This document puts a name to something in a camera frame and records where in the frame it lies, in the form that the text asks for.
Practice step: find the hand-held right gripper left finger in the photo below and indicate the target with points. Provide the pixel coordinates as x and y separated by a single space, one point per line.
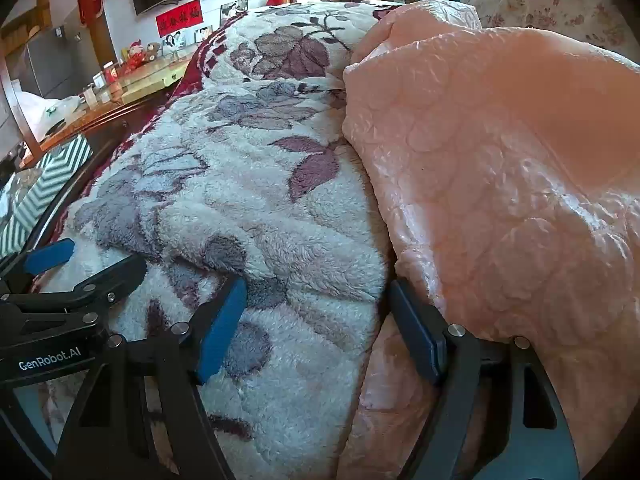
220 330

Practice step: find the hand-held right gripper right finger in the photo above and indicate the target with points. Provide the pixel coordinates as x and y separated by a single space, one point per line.
417 332

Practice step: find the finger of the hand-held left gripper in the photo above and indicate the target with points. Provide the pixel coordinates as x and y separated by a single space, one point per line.
50 255
115 275

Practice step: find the floral fleece blanket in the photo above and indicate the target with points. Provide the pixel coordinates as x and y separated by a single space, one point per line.
280 240

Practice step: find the white plastic bag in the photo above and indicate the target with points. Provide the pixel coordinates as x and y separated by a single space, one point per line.
40 110

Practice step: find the pink quilt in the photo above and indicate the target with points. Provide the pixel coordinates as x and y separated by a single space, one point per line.
500 185

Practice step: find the red gift box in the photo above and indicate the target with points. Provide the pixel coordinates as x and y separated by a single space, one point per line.
111 72

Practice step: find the wooden table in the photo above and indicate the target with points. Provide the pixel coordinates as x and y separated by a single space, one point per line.
145 82

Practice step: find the grey refrigerator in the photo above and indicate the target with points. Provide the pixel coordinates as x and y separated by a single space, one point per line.
45 60

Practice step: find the red plush doll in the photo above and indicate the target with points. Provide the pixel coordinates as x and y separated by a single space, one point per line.
133 54

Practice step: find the brown teddy bear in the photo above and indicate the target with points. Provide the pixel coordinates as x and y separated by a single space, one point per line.
152 52

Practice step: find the wooden post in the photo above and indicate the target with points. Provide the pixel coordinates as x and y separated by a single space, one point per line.
15 105

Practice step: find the couple photo frame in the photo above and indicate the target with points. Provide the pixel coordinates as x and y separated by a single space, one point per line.
173 41

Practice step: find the small photo frame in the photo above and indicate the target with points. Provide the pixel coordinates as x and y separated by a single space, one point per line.
202 34

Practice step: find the red wall banner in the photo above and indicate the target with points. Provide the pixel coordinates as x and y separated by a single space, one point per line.
177 16

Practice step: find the large wedding photo frame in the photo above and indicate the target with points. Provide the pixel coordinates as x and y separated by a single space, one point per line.
234 10

